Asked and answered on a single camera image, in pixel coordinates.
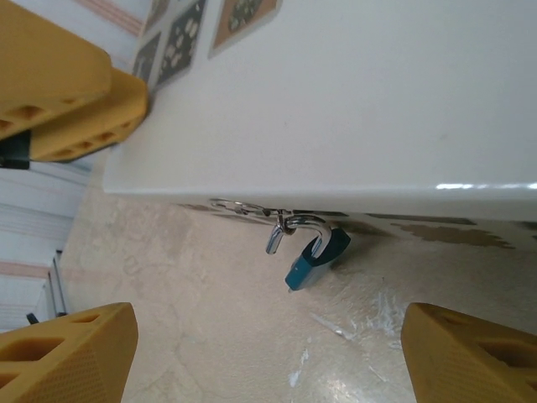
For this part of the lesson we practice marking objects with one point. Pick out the white board with picture tiles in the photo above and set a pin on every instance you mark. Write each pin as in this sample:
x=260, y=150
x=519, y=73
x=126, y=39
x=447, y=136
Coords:
x=335, y=105

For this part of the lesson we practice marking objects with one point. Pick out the teal padlock with silver shackle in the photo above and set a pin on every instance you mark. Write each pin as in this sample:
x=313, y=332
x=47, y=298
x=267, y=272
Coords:
x=331, y=247

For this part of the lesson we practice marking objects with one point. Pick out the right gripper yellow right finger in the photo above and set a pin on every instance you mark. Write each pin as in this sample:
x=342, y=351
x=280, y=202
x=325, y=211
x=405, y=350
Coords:
x=474, y=361

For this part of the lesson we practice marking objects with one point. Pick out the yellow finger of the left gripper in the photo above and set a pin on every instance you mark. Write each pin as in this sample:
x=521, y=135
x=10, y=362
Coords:
x=42, y=59
x=105, y=117

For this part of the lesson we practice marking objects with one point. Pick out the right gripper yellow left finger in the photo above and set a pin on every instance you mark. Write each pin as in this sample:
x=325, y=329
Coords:
x=63, y=361

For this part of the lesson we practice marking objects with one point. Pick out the aluminium table side rail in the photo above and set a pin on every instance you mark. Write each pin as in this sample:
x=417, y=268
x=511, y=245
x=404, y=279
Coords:
x=56, y=285

